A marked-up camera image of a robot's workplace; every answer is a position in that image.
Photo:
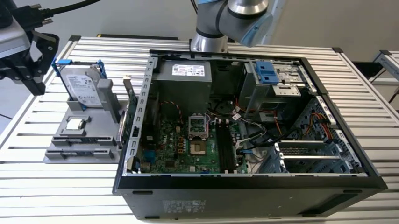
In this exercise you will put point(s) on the green graphics card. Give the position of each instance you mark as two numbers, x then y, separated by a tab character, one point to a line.
132	112

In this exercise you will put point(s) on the silver CPU green rim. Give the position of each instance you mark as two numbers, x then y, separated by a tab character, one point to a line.
73	123

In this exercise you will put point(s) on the hard disk in blue carrier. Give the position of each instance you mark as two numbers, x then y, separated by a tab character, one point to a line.
80	86

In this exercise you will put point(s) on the grey power supply unit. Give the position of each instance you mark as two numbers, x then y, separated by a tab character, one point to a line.
183	93

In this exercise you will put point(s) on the grey parts rack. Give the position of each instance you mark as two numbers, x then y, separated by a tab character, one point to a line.
93	130

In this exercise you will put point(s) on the blue SATA connector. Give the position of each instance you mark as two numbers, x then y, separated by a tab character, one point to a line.
244	152

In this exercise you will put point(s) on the black case fan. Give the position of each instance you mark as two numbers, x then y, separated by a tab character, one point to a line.
152	121

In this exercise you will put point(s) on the black PC case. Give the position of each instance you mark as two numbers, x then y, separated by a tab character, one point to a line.
217	203

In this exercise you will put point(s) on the metal slat side table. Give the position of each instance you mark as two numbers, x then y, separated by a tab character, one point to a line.
390	60

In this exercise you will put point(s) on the silver drive cage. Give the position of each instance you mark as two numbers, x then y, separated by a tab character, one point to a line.
283	91

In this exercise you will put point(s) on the silver disk bay cage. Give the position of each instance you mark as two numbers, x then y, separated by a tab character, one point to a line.
311	158

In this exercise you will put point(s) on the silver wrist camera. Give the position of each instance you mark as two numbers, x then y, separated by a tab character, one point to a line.
12	39

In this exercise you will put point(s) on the blue plastic drive latch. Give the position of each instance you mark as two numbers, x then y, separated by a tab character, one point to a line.
264	74

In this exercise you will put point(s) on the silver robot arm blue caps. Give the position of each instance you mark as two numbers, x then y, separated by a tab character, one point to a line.
215	21

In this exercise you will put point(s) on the blue board connector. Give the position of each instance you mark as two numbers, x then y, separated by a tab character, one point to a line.
149	156

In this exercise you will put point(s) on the green motherboard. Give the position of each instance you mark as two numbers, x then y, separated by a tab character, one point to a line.
199	161

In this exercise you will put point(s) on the black square board chip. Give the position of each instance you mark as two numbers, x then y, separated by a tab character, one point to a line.
169	163

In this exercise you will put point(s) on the CPU socket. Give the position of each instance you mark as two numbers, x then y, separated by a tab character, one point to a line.
197	148

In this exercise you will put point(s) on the black RAM slot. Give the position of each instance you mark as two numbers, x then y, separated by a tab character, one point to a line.
226	144
220	144

